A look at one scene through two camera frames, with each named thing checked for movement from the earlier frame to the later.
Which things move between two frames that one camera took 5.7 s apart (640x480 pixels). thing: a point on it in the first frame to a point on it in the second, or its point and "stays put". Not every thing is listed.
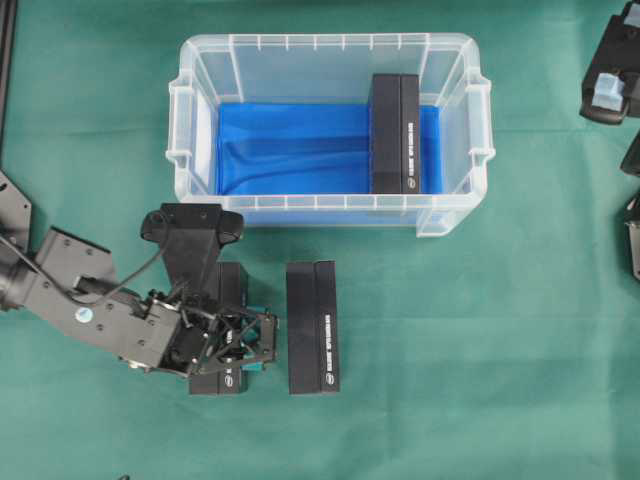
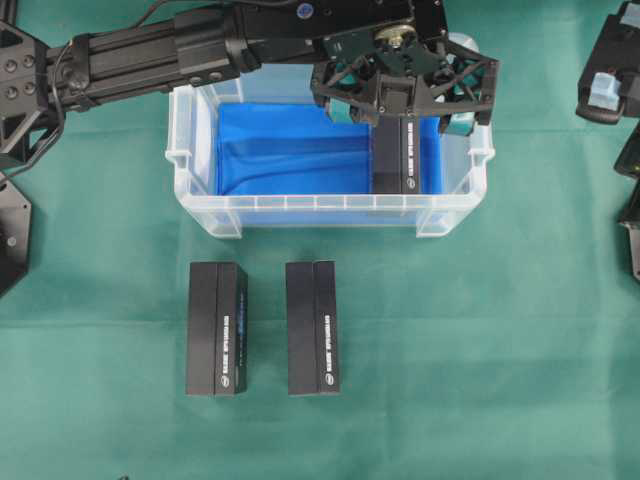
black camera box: x=395 y=134 stays put
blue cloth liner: x=311 y=148 stays put
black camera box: x=313 y=327 stays put
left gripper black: x=205 y=342 to x=393 y=71
